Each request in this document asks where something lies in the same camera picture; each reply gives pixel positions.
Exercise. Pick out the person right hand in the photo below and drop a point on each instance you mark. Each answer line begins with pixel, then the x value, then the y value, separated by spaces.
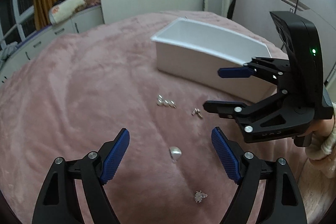
pixel 321 128

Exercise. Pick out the pearl bar earring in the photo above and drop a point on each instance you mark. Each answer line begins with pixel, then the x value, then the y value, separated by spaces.
pixel 161 101

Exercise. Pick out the large window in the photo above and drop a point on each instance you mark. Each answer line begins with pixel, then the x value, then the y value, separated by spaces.
pixel 17 21

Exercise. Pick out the white window bench cabinets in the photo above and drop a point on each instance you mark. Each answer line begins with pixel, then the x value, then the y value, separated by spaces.
pixel 80 22

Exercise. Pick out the rolled white floral blanket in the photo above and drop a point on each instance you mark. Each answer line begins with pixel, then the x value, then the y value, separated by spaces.
pixel 64 10

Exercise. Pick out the grey clothing pile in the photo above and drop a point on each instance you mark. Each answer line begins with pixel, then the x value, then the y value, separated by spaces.
pixel 8 51

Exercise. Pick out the pink plush blanket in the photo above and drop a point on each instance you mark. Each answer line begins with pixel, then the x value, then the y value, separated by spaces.
pixel 82 89

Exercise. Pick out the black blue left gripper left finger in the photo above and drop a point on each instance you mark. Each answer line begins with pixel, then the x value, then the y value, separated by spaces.
pixel 58 201

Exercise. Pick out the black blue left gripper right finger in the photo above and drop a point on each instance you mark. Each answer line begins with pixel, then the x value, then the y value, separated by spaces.
pixel 282 201

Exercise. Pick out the white rectangular box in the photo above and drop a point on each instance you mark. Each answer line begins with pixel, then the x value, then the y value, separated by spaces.
pixel 194 50

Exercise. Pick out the silver crystal flower brooch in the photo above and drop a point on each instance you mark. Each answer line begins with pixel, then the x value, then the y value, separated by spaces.
pixel 199 196

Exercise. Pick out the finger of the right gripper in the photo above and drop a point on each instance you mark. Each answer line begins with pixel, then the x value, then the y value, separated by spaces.
pixel 225 109
pixel 242 72

